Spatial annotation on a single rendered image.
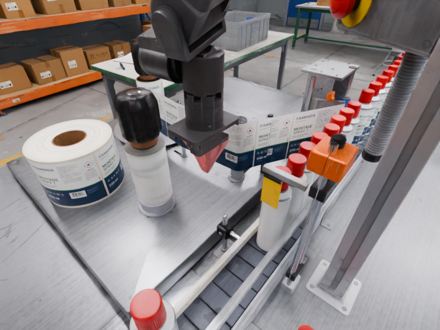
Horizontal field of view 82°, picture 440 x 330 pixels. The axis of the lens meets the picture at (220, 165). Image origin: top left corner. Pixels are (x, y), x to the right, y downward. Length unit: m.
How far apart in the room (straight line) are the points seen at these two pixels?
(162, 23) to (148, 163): 0.31
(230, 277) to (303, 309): 0.16
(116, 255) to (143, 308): 0.31
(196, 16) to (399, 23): 0.22
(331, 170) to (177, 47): 0.22
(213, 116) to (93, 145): 0.38
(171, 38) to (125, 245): 0.45
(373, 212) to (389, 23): 0.25
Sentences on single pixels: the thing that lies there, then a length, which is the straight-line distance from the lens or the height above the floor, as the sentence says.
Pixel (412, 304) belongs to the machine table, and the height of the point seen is 0.83.
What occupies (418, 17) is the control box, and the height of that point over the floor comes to 1.32.
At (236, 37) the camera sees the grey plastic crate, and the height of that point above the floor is 0.91.
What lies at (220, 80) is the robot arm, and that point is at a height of 1.24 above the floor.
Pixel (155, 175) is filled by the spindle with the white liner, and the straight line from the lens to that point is 0.57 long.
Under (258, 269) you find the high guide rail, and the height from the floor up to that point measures 0.96.
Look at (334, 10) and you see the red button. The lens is 0.41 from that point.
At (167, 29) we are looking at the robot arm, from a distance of 0.30.
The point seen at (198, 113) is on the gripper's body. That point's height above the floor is 1.20.
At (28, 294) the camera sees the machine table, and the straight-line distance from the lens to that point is 0.71.
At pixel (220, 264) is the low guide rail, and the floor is 0.91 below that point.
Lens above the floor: 1.36
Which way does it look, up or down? 38 degrees down
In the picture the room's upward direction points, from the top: straight up
